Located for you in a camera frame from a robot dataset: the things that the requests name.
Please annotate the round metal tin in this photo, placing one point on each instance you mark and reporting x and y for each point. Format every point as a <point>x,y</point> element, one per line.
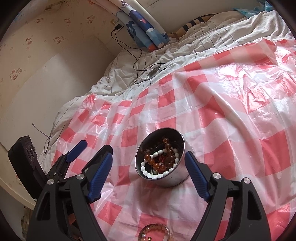
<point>160,158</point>

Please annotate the striped pillow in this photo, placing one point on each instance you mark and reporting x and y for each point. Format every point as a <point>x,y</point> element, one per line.
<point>180,32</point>

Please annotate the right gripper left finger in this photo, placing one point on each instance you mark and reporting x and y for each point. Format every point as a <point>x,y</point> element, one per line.
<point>98,170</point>

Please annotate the white bed quilt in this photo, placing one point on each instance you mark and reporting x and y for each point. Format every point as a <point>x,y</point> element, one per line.
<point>222,31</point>

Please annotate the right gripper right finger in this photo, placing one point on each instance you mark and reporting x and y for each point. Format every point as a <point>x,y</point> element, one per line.
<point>200,174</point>

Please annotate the white headboard panel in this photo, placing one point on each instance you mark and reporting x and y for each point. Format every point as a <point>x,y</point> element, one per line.
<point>67,74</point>

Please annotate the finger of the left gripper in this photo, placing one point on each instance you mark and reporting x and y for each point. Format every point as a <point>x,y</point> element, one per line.
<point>76,151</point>

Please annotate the blue cartoon curtain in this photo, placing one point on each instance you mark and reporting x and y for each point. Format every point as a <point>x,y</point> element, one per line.
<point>141,25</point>

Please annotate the round grey charging pad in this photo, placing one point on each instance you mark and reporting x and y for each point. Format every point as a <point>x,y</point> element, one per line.
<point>153,72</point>

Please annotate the pink checkered plastic sheet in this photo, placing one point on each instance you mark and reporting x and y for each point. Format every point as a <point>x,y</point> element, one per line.
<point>236,109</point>

